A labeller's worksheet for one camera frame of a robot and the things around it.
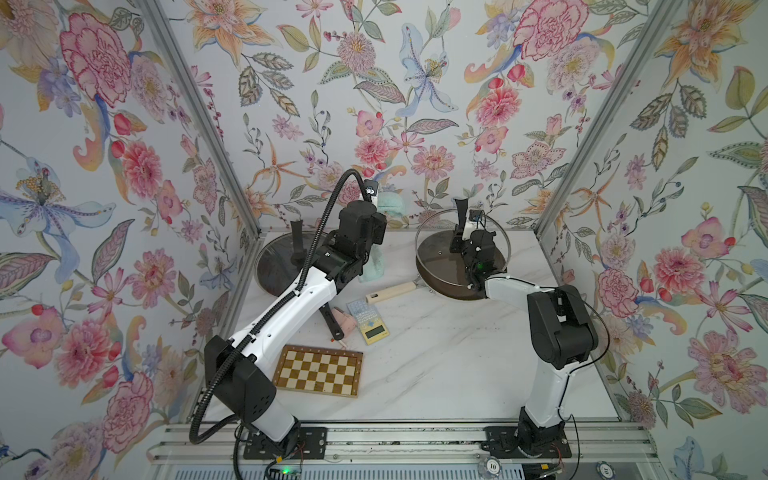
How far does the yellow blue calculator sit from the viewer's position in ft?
3.08

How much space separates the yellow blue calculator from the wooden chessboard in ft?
0.24

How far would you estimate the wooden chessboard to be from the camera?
0.82 metres

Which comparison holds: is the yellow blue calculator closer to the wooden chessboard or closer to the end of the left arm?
the wooden chessboard
